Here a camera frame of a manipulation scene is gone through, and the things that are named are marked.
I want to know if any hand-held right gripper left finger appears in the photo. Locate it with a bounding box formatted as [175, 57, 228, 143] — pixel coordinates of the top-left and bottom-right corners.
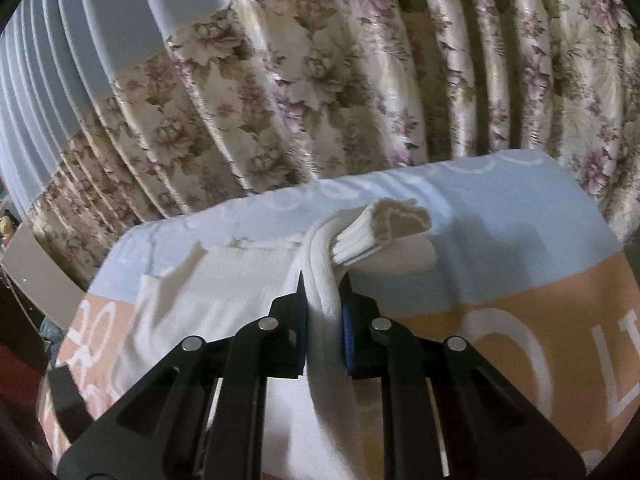
[56, 270, 309, 480]

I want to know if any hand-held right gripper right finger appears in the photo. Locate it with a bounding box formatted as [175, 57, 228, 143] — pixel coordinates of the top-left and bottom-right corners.
[340, 277, 587, 480]

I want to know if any white knit sweater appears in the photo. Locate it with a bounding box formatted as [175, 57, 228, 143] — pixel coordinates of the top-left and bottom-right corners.
[107, 199, 433, 480]

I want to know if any orange and blue printed bedsheet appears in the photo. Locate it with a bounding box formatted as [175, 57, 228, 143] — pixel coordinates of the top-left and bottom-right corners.
[40, 152, 640, 480]

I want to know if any blue and floral curtain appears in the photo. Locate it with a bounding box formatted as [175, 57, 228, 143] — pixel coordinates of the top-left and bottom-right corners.
[0, 0, 640, 283]

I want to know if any white leaning board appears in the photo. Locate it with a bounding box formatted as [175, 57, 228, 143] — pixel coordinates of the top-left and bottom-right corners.
[0, 222, 90, 330]

